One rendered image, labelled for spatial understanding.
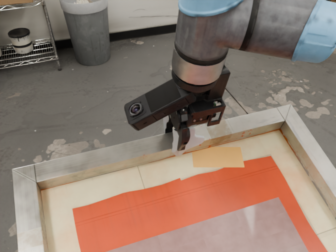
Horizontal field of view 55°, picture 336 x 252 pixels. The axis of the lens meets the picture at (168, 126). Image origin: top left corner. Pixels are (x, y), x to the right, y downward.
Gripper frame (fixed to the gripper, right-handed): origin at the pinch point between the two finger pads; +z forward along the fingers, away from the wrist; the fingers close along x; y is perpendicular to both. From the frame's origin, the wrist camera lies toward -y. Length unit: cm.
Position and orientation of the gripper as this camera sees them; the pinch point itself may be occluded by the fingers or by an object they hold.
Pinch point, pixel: (170, 142)
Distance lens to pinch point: 63.8
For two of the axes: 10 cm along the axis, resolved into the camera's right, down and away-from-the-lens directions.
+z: -0.9, 5.7, 8.2
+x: -3.2, -7.9, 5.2
